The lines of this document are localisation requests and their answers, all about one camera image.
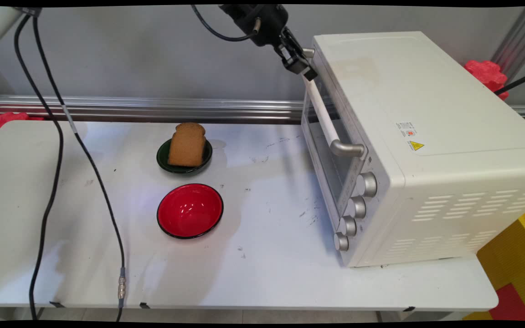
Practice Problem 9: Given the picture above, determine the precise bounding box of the aluminium rail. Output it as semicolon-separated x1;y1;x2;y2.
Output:
0;94;525;125

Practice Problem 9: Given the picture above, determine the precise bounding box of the brown bread slice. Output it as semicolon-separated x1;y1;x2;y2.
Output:
167;122;207;168

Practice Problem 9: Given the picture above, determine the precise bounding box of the aluminium extrusion post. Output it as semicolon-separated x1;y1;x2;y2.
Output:
490;6;525;79

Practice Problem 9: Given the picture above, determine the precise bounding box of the black cable with metal connector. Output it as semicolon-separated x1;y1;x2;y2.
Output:
32;16;127;322

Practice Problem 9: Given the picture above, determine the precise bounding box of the yellow toy block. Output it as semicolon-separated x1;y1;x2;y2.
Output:
464;202;525;321

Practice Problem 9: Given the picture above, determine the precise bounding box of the white toaster oven body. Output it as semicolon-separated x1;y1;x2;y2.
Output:
301;31;525;268

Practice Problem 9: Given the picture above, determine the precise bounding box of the red bumpy plastic object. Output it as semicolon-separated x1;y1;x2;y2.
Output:
464;59;510;101
0;111;44;140

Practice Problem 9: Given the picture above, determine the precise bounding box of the red bowl with black rim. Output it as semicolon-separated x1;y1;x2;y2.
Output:
156;183;224;240

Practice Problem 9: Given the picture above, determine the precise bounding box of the dark green plate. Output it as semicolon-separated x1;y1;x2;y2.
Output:
156;138;213;175

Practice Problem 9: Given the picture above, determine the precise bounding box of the thin black cable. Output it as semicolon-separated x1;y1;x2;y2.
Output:
494;68;525;96

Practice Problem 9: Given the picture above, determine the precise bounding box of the black cable with plain run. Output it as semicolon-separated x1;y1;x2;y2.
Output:
14;14;65;322

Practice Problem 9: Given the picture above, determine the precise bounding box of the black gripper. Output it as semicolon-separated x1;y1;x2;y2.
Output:
219;5;319;82

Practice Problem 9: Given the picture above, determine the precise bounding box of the glass oven door with handle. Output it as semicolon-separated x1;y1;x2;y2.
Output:
301;48;368;228

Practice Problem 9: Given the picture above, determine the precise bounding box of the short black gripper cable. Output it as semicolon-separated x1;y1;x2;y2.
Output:
191;5;259;42

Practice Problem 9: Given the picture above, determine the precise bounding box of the red toy block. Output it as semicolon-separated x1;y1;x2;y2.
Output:
488;282;525;322

